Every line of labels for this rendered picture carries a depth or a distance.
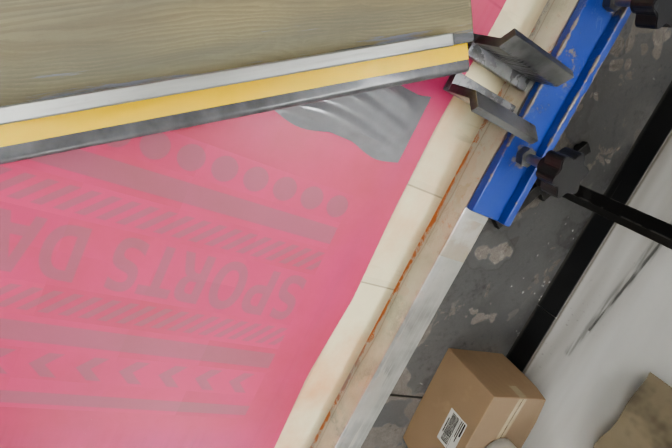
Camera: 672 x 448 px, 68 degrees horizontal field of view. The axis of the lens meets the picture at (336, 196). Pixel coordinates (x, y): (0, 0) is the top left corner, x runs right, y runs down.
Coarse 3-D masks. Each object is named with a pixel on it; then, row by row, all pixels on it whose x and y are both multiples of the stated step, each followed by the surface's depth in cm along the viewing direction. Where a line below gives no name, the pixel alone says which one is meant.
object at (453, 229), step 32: (576, 0) 46; (544, 32) 48; (512, 96) 49; (480, 128) 51; (480, 160) 50; (448, 192) 52; (448, 224) 51; (480, 224) 52; (416, 256) 53; (448, 256) 51; (416, 288) 52; (448, 288) 53; (384, 320) 55; (416, 320) 53; (384, 352) 53; (352, 384) 56; (384, 384) 55; (352, 416) 55
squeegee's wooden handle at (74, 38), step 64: (0, 0) 29; (64, 0) 30; (128, 0) 31; (192, 0) 33; (256, 0) 34; (320, 0) 36; (384, 0) 38; (448, 0) 40; (0, 64) 29; (64, 64) 31; (128, 64) 32; (192, 64) 33; (256, 64) 35
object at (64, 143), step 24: (408, 72) 41; (432, 72) 42; (456, 72) 43; (288, 96) 37; (312, 96) 38; (336, 96) 39; (144, 120) 34; (168, 120) 34; (192, 120) 35; (216, 120) 36; (24, 144) 31; (48, 144) 32; (72, 144) 32; (96, 144) 33
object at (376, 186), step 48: (480, 0) 45; (432, 96) 47; (240, 144) 41; (288, 144) 43; (336, 144) 45; (384, 192) 49; (336, 240) 49; (336, 288) 51; (288, 336) 51; (288, 384) 54; (96, 432) 46; (144, 432) 48; (192, 432) 51; (240, 432) 54
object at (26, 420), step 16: (192, 128) 39; (208, 128) 40; (0, 416) 42; (16, 416) 42; (32, 416) 43; (48, 416) 43; (64, 416) 44; (80, 416) 45; (0, 432) 42; (16, 432) 43; (32, 432) 43; (48, 432) 44; (64, 432) 45; (80, 432) 45
